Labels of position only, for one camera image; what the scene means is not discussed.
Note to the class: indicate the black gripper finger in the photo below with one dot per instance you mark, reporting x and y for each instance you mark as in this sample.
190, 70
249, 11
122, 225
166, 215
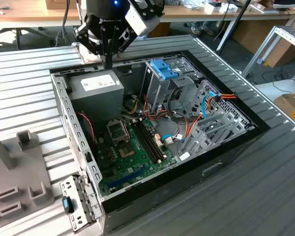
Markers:
83, 39
115, 41

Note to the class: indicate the metal disk bay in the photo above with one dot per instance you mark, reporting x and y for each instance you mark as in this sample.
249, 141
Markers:
202, 142

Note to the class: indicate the small brown cardboard box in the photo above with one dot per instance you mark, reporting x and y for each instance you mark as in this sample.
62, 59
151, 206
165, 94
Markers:
61, 4

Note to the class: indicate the office chair base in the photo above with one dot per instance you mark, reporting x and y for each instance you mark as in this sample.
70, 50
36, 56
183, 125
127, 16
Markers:
39, 33

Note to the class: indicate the light wooden office desk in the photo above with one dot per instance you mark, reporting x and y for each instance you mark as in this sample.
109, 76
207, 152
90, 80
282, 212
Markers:
186, 14
27, 13

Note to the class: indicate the grey power supply unit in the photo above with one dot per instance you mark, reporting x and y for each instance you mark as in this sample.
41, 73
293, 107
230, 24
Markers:
96, 103

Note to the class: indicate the metal drive cage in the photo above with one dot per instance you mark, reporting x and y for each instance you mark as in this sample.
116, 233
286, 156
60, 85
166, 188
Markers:
159, 91

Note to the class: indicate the person's sneaker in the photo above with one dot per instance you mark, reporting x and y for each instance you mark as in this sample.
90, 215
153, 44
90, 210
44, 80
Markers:
209, 30
196, 30

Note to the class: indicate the white product box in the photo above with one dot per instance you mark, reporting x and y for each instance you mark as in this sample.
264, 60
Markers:
209, 8

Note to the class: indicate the black RAM slot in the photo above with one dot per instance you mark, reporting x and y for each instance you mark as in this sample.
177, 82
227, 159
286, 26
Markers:
147, 142
153, 139

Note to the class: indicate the CPU socket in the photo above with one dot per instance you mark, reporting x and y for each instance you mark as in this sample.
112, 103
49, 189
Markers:
126, 150

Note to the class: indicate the green motherboard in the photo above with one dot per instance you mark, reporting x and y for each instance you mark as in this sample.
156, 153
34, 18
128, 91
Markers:
113, 159

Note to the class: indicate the black tripod leg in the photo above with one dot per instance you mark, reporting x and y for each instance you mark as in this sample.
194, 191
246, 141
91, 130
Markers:
232, 25

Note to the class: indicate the white paper label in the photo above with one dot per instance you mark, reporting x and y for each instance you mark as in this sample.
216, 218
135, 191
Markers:
184, 156

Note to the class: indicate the blue expansion slot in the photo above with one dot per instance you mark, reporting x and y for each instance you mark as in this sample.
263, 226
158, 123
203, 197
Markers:
127, 177

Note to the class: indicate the grey parts rack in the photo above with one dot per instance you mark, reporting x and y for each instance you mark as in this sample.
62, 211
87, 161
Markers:
14, 177

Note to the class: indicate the black open PC case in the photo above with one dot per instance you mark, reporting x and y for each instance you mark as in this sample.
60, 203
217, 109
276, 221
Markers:
174, 186

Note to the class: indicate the blue black latch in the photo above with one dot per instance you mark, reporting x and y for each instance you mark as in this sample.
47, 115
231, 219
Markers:
67, 204

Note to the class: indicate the white side table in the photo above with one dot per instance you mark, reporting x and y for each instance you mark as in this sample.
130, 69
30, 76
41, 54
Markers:
292, 86

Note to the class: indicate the cardboard box yellow tape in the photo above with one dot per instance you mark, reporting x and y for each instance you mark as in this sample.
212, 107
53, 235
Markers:
290, 108

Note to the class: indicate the brown square base plate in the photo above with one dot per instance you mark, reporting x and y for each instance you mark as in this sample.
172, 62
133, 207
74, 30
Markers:
87, 59

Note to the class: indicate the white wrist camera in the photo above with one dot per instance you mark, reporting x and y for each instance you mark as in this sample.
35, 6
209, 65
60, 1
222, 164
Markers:
142, 24

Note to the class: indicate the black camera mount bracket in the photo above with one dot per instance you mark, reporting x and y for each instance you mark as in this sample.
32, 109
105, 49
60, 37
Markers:
150, 11

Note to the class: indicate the blue plastic drive bracket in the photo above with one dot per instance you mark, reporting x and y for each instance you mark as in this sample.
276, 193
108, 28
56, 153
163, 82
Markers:
162, 70

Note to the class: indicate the aluminium profile frame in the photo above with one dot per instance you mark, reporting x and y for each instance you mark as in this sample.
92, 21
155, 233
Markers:
260, 52

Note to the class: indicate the metal slot cover bracket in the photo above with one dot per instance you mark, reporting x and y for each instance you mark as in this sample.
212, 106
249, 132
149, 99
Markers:
71, 184

